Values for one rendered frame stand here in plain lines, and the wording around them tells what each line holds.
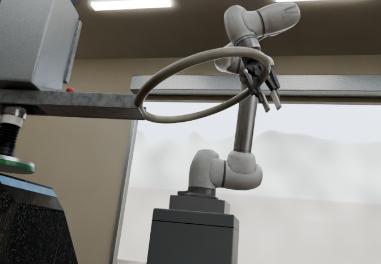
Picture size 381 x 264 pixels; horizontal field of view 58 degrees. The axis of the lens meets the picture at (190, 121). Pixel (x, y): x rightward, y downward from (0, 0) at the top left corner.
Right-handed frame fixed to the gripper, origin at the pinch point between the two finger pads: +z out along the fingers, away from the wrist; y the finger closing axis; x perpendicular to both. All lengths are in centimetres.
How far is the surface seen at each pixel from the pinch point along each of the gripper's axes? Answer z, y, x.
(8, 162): -2, 89, -10
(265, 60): -7.9, 6.0, 16.3
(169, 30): -305, -105, -375
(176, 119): -8.5, 29.9, -20.6
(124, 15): -332, -33, -356
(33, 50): -37, 75, -3
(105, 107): -11, 57, -3
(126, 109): -9, 50, -2
